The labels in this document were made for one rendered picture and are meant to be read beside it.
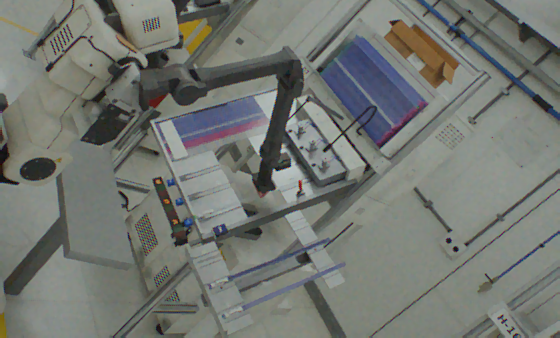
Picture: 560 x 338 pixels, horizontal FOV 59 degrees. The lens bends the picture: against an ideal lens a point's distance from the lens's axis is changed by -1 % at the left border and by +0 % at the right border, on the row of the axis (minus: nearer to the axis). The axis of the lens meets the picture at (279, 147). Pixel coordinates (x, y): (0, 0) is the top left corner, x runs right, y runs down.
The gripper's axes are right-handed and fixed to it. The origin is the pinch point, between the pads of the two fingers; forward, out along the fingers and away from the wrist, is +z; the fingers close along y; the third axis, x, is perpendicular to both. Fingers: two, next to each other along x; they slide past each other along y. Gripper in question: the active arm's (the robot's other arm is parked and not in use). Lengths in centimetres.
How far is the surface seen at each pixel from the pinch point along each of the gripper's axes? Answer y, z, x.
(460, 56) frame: 1, -54, -85
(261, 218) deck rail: -9.9, 1.6, 4.3
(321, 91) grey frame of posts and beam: 37, -15, -48
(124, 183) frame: 60, 44, 43
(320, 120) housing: 23.0, -10.5, -40.2
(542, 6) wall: 68, -18, -242
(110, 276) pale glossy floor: 26, 70, 61
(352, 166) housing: -6.6, -10.5, -39.0
